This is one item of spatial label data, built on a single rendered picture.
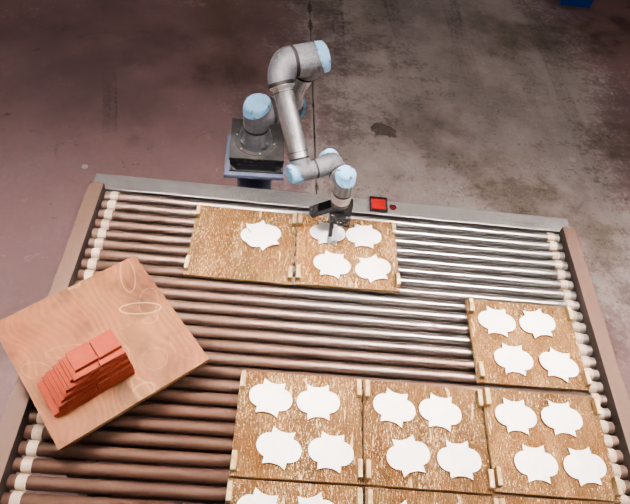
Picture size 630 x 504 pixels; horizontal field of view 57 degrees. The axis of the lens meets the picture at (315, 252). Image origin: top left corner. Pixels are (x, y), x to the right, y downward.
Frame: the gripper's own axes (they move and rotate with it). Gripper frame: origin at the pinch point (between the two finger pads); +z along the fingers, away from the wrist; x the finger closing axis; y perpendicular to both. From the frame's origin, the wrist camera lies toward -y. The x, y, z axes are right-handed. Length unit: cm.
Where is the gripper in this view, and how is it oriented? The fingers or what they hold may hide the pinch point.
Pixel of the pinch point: (327, 232)
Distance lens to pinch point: 238.5
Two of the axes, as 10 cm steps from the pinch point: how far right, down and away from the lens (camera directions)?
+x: 0.3, -7.9, 6.1
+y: 9.9, 0.9, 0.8
